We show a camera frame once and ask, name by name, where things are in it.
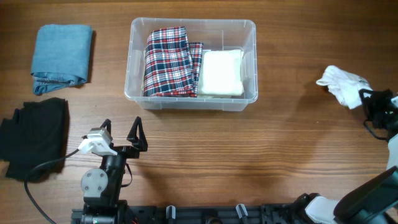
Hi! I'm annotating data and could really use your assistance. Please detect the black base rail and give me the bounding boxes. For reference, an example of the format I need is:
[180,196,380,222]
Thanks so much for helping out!
[88,204,308,224]

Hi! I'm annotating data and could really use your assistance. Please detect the black folded garment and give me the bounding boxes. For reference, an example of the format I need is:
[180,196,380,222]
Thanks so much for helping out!
[1,98,67,180]

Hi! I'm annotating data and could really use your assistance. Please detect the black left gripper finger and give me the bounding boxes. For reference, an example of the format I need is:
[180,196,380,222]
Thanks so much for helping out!
[126,116,148,152]
[100,119,111,134]

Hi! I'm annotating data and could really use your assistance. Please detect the white printed t-shirt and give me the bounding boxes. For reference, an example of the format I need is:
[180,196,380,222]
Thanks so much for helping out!
[316,65,373,110]

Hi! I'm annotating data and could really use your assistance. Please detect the black camera cable left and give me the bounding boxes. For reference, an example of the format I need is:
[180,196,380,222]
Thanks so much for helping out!
[24,148,80,224]

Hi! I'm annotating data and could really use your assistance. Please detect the clear plastic storage bin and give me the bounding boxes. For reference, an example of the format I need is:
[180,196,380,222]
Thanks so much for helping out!
[124,17,258,111]

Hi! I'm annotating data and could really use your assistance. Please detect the cream cloth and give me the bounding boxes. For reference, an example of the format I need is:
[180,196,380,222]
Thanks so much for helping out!
[197,50,243,97]

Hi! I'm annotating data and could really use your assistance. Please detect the folded blue denim jeans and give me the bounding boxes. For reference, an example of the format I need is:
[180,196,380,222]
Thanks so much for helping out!
[30,24,93,95]

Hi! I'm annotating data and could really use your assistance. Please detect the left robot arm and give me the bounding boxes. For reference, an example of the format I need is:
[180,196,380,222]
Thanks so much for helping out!
[71,117,148,224]

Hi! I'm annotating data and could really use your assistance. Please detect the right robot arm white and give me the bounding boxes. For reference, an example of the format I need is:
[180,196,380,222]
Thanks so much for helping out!
[289,89,397,223]

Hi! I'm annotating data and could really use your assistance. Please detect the red navy plaid shirt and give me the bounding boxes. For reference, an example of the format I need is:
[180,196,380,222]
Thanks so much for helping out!
[143,26,204,98]

